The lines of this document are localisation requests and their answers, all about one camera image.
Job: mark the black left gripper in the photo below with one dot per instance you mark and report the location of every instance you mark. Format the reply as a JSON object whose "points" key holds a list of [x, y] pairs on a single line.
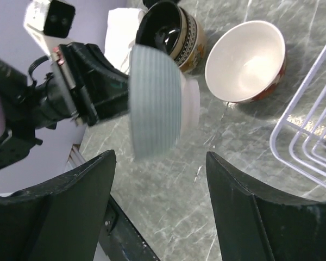
{"points": [[75, 90]]}

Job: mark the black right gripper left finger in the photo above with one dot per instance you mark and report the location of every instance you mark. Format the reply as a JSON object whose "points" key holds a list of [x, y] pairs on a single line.
{"points": [[59, 219]]}

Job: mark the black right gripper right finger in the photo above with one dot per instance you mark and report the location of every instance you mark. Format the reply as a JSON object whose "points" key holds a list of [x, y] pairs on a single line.
{"points": [[256, 221]]}

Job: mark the light teal white bowl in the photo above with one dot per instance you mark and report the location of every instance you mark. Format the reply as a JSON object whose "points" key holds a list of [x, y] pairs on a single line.
{"points": [[163, 103]]}

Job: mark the plain beige bowl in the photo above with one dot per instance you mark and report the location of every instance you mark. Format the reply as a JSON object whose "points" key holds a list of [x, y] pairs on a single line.
{"points": [[164, 27]]}

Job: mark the cream floral bowl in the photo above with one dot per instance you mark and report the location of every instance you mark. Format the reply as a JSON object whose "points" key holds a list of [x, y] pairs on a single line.
{"points": [[196, 46]]}

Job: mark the red floral bowl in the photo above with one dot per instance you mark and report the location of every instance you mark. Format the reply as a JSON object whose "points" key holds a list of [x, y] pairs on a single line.
{"points": [[247, 63]]}

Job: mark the black patterned bowl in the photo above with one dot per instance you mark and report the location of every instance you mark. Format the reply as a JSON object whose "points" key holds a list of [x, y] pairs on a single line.
{"points": [[182, 44]]}

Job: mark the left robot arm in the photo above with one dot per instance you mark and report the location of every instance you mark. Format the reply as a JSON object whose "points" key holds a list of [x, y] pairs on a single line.
{"points": [[17, 137]]}

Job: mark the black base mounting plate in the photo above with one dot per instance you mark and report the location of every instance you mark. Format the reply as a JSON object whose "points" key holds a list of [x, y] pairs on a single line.
{"points": [[119, 238]]}

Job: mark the white cloth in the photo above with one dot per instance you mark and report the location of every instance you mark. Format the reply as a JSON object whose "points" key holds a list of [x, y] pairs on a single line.
{"points": [[123, 24]]}

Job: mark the aluminium frame rail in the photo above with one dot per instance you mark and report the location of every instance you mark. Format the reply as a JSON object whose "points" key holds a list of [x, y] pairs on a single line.
{"points": [[75, 158]]}

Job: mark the white wire dish rack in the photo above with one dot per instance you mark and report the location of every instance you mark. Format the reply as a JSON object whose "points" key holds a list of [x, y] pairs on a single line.
{"points": [[299, 137]]}

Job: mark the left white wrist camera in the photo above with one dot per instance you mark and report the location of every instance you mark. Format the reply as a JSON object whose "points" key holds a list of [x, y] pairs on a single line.
{"points": [[49, 23]]}

